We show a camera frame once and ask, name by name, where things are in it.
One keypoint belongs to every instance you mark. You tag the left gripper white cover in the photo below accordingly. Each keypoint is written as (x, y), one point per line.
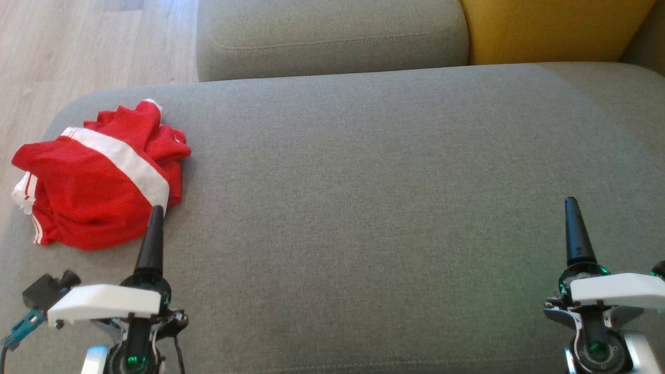
(104, 304)

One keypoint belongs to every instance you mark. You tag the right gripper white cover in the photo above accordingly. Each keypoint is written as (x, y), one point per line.
(618, 291)

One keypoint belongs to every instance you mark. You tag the red basketball jersey white trim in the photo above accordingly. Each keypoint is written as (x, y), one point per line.
(23, 195)

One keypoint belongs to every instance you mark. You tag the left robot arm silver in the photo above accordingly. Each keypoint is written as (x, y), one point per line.
(93, 363)

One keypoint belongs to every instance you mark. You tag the grey-brown sofa back cushion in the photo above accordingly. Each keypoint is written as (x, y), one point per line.
(649, 47)

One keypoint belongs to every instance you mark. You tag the yellow sofa back cushion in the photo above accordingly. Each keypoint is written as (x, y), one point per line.
(550, 28)

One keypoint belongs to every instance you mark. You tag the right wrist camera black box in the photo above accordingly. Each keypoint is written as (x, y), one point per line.
(660, 269)

